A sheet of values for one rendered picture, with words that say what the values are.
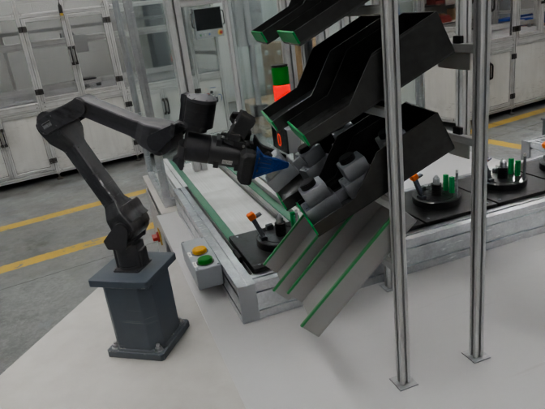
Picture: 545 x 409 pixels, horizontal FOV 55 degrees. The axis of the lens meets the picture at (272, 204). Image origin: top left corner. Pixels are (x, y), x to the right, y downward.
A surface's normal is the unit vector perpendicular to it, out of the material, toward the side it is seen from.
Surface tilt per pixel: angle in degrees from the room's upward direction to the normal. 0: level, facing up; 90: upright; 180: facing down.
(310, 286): 90
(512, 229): 90
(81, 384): 0
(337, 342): 0
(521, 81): 90
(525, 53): 90
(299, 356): 0
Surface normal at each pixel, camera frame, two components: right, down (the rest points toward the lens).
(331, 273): -0.77, -0.54
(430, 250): 0.34, 0.29
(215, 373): -0.12, -0.93
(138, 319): -0.27, 0.36
